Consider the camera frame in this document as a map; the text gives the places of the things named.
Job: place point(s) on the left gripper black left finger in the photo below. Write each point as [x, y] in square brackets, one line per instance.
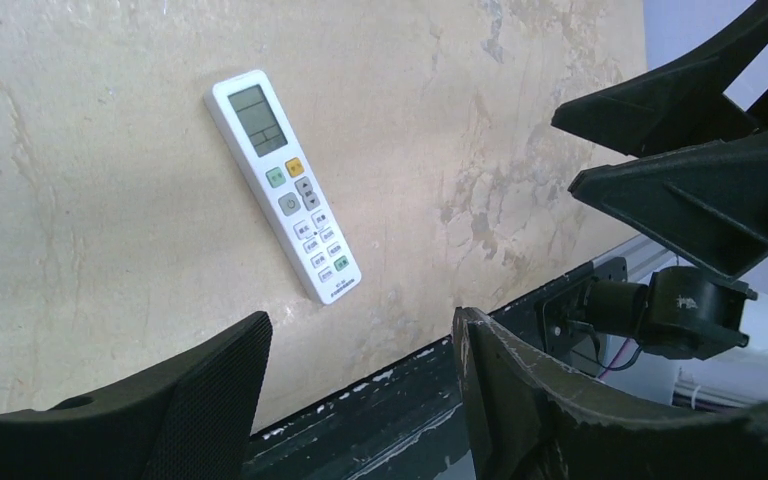
[188, 417]

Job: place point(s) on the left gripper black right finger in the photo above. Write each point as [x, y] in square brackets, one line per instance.
[531, 416]

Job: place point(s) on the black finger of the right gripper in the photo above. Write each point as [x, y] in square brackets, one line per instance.
[681, 103]
[708, 203]

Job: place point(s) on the white remote control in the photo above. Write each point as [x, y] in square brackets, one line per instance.
[252, 121]

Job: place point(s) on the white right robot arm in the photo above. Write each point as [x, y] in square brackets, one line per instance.
[682, 313]

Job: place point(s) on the aluminium frame rail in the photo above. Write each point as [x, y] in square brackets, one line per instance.
[643, 256]

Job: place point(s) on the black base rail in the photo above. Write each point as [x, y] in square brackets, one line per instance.
[403, 422]

